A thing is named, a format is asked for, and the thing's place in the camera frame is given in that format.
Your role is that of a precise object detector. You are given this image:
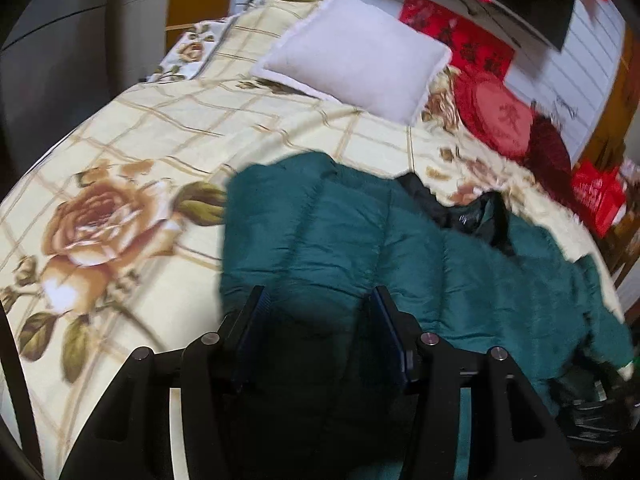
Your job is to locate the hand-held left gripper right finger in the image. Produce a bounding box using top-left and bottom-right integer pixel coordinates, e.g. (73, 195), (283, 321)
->
(367, 285), (583, 480)

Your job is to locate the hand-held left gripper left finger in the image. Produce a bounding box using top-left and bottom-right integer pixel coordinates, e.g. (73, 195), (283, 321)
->
(59, 285), (266, 480)

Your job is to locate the green puffer jacket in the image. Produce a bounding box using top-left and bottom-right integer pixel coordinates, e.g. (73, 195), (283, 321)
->
(220, 152), (633, 480)

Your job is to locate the bed with floral checked sheet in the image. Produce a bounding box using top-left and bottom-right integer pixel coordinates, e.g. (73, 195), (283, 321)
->
(0, 0), (626, 480)

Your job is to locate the red shopping bag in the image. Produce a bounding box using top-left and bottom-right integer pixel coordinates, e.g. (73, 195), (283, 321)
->
(570, 160), (628, 238)

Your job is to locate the dark red velvet pillow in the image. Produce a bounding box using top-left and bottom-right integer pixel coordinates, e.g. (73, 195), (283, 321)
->
(525, 115), (573, 186)

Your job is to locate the red heart-shaped pillow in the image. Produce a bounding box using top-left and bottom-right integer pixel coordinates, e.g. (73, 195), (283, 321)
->
(452, 67), (536, 158)

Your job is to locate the white square pillow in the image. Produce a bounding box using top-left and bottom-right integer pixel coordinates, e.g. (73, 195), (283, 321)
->
(255, 0), (453, 126)

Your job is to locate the grey refrigerator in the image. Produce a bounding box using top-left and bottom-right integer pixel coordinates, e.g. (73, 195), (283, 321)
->
(0, 0), (173, 161)

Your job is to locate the red wall banner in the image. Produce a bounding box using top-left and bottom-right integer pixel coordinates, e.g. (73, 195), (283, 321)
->
(400, 0), (516, 81)

